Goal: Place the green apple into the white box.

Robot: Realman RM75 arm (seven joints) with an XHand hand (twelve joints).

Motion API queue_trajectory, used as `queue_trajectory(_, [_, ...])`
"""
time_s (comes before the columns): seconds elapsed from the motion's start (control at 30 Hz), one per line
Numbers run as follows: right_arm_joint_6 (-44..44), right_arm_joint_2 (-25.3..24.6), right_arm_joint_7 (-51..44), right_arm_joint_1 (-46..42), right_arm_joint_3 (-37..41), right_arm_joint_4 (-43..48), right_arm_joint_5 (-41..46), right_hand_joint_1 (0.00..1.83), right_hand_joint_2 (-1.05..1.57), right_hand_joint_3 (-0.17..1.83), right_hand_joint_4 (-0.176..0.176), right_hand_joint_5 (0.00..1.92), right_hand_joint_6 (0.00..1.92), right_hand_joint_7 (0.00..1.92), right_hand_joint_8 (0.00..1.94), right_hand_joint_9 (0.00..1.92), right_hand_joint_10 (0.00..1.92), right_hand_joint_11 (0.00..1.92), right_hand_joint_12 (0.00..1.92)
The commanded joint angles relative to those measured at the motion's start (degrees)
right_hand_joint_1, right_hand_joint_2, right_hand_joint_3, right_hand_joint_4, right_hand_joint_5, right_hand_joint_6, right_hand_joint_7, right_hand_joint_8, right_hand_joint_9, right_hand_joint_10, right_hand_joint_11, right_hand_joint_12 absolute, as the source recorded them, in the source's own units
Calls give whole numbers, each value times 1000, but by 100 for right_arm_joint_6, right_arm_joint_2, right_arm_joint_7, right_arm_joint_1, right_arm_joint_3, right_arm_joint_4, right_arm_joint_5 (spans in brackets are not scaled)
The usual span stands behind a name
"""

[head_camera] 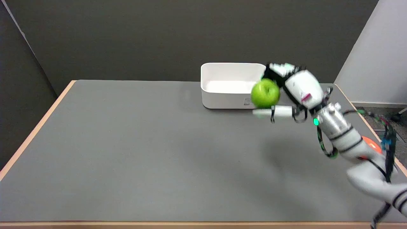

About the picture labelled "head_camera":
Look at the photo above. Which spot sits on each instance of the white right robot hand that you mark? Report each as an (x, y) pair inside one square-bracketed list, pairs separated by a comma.
[(303, 86)]

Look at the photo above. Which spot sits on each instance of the green apple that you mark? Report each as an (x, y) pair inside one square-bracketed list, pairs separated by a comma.
[(265, 93)]

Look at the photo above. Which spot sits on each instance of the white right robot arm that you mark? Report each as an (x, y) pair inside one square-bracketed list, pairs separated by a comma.
[(349, 140)]

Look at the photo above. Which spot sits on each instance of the white plastic box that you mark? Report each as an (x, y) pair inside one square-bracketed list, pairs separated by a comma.
[(229, 86)]

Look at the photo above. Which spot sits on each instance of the orange round object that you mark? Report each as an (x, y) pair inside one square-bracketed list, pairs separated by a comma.
[(370, 147)]

